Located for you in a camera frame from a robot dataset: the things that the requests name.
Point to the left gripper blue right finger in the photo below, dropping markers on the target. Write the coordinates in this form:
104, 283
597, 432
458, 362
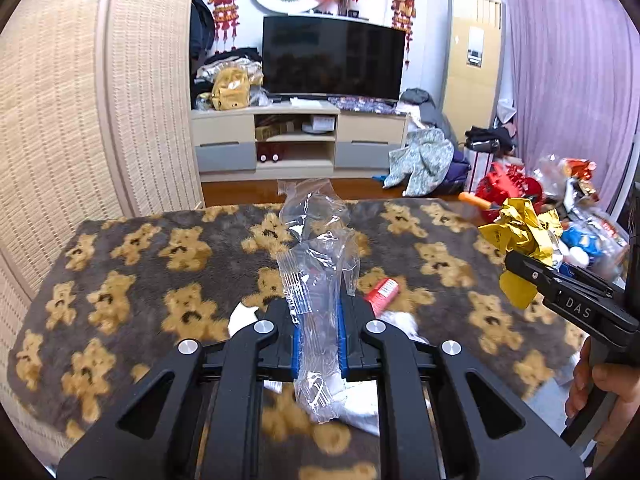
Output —
341, 338

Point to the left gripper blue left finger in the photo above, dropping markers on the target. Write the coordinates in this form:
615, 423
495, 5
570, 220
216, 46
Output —
296, 344

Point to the white tissue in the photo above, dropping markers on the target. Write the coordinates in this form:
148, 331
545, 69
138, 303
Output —
359, 401

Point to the red snack packet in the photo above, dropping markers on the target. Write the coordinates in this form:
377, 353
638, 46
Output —
382, 295

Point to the clear plastic wrapper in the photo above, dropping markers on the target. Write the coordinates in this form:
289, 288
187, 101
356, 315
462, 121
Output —
323, 263

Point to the yellow wrapper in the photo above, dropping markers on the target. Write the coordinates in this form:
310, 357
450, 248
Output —
520, 229

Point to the right hand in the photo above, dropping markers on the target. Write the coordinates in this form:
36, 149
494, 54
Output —
622, 380

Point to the red bag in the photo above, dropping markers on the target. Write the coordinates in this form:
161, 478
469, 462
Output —
505, 181

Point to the bear pattern fleece blanket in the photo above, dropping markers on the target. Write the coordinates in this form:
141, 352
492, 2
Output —
123, 292

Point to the floral cloth pile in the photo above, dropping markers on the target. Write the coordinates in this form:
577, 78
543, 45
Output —
422, 163

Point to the beige tv cabinet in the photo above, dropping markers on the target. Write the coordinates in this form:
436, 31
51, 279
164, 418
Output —
292, 141

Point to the purple curtain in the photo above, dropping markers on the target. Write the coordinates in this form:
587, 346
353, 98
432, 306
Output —
576, 84

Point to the tall cardboard box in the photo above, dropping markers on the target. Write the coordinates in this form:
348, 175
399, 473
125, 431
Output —
473, 64

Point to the black flat television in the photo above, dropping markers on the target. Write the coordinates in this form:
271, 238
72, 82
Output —
330, 57

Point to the woven rattan folding screen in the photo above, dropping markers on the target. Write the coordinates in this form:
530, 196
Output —
95, 125

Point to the bear hanging ornament right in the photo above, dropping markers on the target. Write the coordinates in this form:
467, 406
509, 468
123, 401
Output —
404, 13

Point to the red hanging ornament left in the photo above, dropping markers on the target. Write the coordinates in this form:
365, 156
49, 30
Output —
225, 14

